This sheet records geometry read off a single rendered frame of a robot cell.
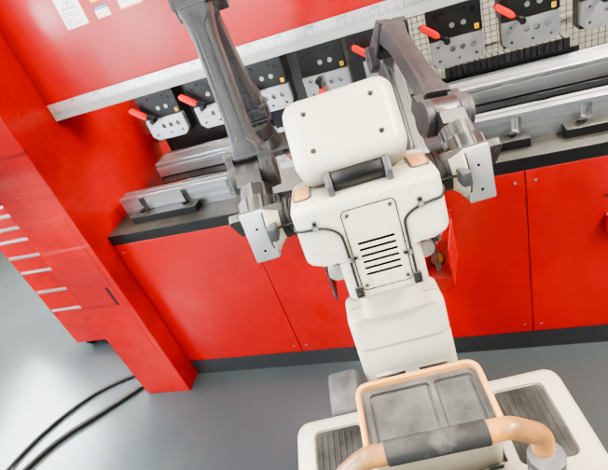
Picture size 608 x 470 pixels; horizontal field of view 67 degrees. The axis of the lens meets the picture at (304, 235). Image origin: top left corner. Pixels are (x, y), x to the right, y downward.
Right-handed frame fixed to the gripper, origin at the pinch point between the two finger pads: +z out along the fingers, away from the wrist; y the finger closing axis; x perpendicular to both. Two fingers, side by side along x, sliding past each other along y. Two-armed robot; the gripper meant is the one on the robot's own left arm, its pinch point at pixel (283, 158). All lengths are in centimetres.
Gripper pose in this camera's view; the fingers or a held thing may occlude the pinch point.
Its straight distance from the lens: 150.6
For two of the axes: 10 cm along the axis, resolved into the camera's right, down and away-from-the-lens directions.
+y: -9.4, 1.7, 2.9
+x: 0.3, 9.0, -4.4
